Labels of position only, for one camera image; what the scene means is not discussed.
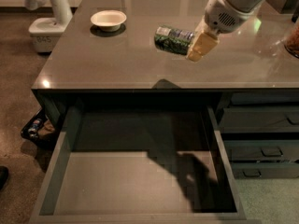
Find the green soda can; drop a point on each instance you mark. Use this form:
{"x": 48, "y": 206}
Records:
{"x": 173, "y": 40}

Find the black bin with cans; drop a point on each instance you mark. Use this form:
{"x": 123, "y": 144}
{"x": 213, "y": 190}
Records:
{"x": 40, "y": 131}

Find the dark lower drawer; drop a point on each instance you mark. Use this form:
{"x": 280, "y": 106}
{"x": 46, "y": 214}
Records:
{"x": 262, "y": 150}

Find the dark middle drawer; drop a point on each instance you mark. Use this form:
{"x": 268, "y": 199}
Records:
{"x": 260, "y": 119}

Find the open grey top drawer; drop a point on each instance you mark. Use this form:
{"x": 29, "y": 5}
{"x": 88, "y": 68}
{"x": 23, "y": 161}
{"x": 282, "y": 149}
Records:
{"x": 139, "y": 167}

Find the brown object on table edge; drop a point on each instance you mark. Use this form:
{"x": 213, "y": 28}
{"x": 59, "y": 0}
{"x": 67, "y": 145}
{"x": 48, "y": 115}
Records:
{"x": 292, "y": 42}

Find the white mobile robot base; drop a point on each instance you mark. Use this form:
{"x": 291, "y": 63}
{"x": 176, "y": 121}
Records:
{"x": 45, "y": 32}

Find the dark bottom drawer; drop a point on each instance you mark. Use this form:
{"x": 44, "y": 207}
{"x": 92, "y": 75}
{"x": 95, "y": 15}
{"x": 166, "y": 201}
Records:
{"x": 263, "y": 170}

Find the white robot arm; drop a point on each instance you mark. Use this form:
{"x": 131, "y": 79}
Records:
{"x": 220, "y": 17}

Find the dark drawer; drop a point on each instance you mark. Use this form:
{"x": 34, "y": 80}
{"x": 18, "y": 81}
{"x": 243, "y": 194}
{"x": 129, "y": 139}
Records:
{"x": 260, "y": 119}
{"x": 262, "y": 150}
{"x": 263, "y": 170}

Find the white paper bowl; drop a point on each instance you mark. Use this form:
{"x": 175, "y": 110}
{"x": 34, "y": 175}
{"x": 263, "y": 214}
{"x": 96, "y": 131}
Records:
{"x": 108, "y": 20}

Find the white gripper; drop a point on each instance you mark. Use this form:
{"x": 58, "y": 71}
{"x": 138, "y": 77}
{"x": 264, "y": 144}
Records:
{"x": 221, "y": 17}

